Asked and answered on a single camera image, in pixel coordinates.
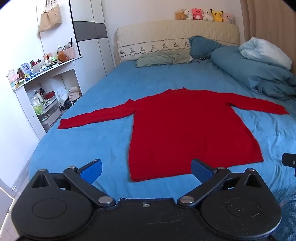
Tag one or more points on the row of plush toys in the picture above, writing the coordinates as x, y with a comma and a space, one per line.
203, 15

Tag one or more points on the green pillow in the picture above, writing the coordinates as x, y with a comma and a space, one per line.
155, 59

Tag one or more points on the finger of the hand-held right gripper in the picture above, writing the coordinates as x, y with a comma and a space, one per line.
290, 161

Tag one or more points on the blue carton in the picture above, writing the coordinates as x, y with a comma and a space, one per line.
26, 69

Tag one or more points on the bed with blue sheet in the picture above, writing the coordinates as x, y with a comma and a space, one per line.
104, 92

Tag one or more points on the white shelf unit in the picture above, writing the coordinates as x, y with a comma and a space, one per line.
22, 99

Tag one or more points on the beige handbag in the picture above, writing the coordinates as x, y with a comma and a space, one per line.
49, 19

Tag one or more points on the pink storage box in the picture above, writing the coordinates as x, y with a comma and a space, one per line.
69, 52

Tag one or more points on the teal duvet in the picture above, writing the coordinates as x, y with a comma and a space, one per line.
252, 69

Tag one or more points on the green plastic bag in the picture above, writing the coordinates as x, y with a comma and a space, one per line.
38, 108

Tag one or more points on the red box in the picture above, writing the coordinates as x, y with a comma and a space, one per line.
50, 95

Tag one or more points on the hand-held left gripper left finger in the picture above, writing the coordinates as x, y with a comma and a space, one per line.
92, 170

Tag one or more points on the teal pillow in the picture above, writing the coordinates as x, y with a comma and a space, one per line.
203, 46

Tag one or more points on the red knit sweater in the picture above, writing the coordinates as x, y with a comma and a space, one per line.
182, 129

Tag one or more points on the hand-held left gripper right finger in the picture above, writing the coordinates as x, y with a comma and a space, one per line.
199, 170

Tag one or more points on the beige quilted headboard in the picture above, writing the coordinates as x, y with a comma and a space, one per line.
175, 34

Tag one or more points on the light blue blanket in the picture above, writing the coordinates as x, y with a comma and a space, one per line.
263, 51

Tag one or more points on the white and grey wardrobe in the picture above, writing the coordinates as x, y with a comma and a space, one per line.
92, 34

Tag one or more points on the beige curtain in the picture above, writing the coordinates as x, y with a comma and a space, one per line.
272, 20

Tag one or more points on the brown bottle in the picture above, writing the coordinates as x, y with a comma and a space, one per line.
20, 73

